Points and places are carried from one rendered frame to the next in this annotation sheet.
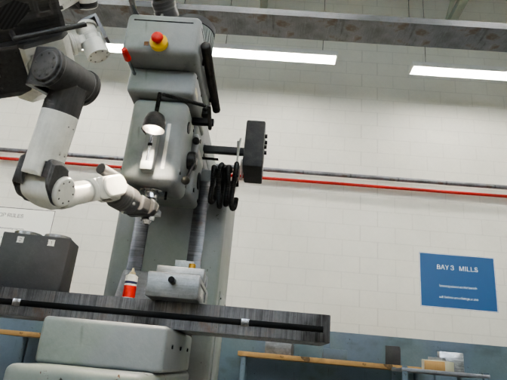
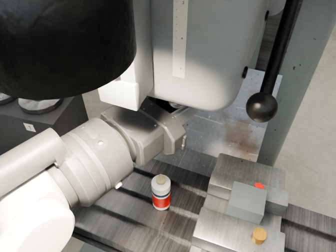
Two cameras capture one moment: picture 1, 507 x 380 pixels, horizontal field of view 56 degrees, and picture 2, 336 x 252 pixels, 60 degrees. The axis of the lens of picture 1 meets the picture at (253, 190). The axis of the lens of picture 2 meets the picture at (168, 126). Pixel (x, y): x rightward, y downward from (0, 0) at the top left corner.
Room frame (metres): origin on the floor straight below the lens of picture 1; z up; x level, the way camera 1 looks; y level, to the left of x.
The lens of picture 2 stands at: (1.29, 0.25, 1.52)
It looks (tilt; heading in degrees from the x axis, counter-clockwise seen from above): 46 degrees down; 20
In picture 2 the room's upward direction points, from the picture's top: straight up
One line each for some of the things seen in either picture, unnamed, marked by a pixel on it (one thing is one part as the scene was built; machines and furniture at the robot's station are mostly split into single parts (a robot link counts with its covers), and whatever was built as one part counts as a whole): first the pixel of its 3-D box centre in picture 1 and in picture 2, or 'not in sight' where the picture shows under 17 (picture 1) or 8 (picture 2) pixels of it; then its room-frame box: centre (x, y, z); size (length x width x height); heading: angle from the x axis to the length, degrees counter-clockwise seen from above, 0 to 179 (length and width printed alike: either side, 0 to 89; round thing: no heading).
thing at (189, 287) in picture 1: (180, 286); (236, 234); (1.56, 0.20, 0.98); 0.35 x 0.15 x 0.11; 0
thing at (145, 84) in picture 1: (170, 104); not in sight; (1.63, 0.35, 1.68); 0.34 x 0.24 x 0.10; 178
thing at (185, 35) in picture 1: (173, 71); not in sight; (1.61, 0.35, 1.81); 0.47 x 0.26 x 0.16; 178
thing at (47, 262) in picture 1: (36, 263); (35, 124); (1.64, 0.71, 1.03); 0.22 x 0.12 x 0.20; 95
